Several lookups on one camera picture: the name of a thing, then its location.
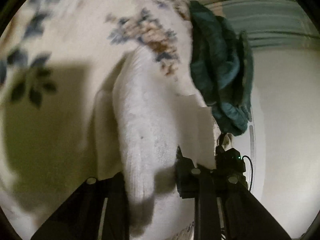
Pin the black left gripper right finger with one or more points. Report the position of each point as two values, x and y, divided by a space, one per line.
224 208

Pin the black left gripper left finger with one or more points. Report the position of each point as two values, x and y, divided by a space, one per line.
97 209

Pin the white knit sweater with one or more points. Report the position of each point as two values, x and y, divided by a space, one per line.
141 118

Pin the white bed headboard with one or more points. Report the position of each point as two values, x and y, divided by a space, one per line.
252 143

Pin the dark green folded blanket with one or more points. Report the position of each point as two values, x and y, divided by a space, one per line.
222 69

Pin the right green curtain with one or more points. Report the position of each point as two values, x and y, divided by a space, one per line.
268 23

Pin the floral bed cover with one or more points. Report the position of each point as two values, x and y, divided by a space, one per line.
58 54

